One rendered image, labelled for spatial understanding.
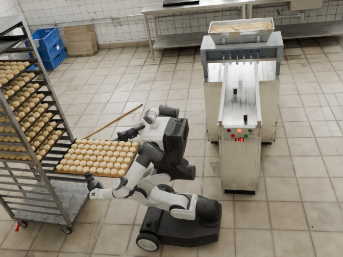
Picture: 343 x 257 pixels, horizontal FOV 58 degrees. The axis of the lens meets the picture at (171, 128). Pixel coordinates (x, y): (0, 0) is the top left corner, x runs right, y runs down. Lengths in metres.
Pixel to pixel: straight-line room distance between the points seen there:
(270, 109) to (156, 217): 1.53
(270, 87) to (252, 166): 0.80
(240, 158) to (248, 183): 0.32
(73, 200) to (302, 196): 2.13
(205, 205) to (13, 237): 1.84
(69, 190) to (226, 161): 1.57
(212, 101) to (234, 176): 0.81
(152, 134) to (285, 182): 1.61
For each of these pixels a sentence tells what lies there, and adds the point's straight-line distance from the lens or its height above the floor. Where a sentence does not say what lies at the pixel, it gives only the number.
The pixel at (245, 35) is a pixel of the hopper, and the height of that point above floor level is 1.26.
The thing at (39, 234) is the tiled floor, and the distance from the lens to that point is 3.26.
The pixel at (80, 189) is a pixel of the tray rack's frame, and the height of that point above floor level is 0.15.
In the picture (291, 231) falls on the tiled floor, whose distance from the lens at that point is 2.85.
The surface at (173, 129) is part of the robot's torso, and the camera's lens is 2.02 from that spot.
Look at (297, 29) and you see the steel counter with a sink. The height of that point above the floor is 0.23.
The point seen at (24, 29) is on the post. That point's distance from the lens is 2.43.
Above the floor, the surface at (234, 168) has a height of 0.37.
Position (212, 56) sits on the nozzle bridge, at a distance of 3.02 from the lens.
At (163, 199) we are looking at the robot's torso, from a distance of 2.57.
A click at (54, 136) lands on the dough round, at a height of 0.88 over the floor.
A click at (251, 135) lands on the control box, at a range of 2.48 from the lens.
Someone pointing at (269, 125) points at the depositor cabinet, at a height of 0.31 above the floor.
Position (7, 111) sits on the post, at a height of 1.36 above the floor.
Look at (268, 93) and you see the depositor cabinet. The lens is 3.11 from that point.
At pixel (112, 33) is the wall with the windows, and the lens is 6.54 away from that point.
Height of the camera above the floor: 2.32
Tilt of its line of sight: 37 degrees down
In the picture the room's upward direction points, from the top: 10 degrees counter-clockwise
